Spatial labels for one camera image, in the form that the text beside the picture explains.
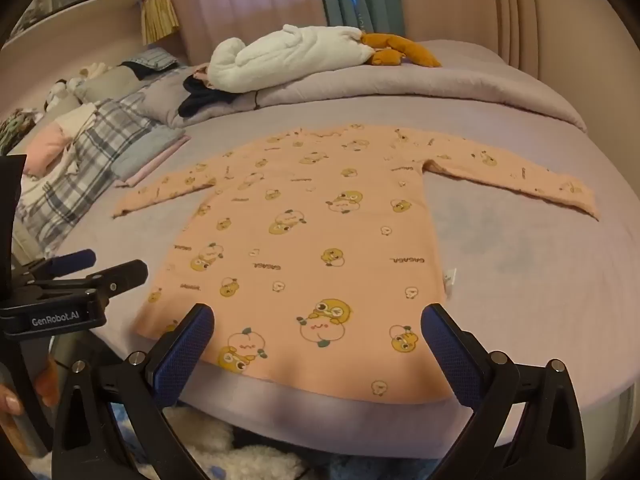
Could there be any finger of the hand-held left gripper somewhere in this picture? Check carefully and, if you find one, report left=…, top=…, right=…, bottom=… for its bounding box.
left=30, top=259, right=150, bottom=307
left=20, top=248, right=97, bottom=282

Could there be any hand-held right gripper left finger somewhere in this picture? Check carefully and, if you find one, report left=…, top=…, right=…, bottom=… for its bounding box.
left=50, top=302, right=216, bottom=480

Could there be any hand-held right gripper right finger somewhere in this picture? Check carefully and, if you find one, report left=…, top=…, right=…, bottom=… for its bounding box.
left=420, top=302, right=587, bottom=480

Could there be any peach printed long-sleeve shirt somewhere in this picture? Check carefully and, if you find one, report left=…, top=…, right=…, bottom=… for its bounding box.
left=111, top=122, right=601, bottom=406

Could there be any person's left hand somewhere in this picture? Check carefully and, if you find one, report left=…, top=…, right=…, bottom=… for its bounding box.
left=0, top=357, right=62, bottom=417

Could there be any bed with lilac sheet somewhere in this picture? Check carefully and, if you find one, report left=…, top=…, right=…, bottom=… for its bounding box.
left=0, top=37, right=640, bottom=461

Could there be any folded pink cloth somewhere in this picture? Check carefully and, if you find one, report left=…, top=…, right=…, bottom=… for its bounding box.
left=116, top=135, right=192, bottom=189

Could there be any pink garment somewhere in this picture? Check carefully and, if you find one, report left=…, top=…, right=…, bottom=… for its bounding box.
left=22, top=122, right=77, bottom=179

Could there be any plaid cloth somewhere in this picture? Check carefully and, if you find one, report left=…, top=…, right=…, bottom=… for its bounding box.
left=15, top=92, right=167, bottom=257

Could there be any folded light blue cloth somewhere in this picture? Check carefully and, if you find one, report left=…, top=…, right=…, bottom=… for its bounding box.
left=112, top=127, right=189, bottom=181

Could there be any green patterned cloth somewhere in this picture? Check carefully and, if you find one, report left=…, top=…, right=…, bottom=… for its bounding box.
left=0, top=107, right=44, bottom=157

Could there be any grey pillow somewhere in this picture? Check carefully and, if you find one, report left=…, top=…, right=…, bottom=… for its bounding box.
left=74, top=62, right=147, bottom=107

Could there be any white plush toy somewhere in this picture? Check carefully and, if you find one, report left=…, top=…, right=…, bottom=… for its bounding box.
left=75, top=61, right=113, bottom=81

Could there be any dark navy garment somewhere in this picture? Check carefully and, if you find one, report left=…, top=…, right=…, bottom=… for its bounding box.
left=179, top=72, right=242, bottom=119

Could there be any blue striped cloth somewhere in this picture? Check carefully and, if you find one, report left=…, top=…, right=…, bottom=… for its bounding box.
left=120, top=47, right=182, bottom=81

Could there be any curved white shelf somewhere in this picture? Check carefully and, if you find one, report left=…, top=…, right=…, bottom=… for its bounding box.
left=0, top=0, right=157, bottom=52

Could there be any yellow hanging paper bundle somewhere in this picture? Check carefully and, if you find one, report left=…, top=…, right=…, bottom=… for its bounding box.
left=140, top=0, right=180, bottom=46

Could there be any grey duvet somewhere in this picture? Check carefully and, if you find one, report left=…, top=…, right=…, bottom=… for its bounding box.
left=137, top=40, right=588, bottom=134

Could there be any white fluffy blanket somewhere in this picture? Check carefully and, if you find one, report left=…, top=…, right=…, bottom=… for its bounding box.
left=207, top=24, right=376, bottom=95

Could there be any pink sheer curtain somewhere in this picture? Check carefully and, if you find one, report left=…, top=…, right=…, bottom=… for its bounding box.
left=395, top=0, right=497, bottom=47
left=160, top=0, right=330, bottom=67

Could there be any orange plush toy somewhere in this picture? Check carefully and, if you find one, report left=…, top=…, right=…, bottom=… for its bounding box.
left=360, top=31, right=443, bottom=69

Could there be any padded beige headboard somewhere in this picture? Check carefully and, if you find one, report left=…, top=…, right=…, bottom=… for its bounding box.
left=487, top=0, right=640, bottom=186

